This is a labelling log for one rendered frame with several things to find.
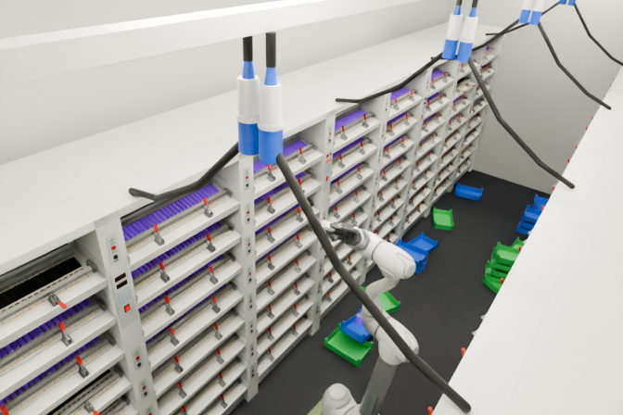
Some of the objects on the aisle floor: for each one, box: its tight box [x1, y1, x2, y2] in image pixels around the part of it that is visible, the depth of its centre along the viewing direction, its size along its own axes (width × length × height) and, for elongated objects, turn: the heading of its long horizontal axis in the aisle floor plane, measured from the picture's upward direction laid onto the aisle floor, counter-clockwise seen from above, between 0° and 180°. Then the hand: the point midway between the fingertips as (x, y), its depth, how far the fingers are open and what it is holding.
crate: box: [340, 309, 373, 344], centre depth 344 cm, size 30×20×8 cm
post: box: [65, 191, 159, 415], centre depth 207 cm, size 20×9×182 cm, turn 49°
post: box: [211, 138, 258, 402], centre depth 257 cm, size 20×9×182 cm, turn 49°
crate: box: [361, 280, 401, 314], centre depth 377 cm, size 30×20×8 cm
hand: (327, 226), depth 170 cm, fingers closed
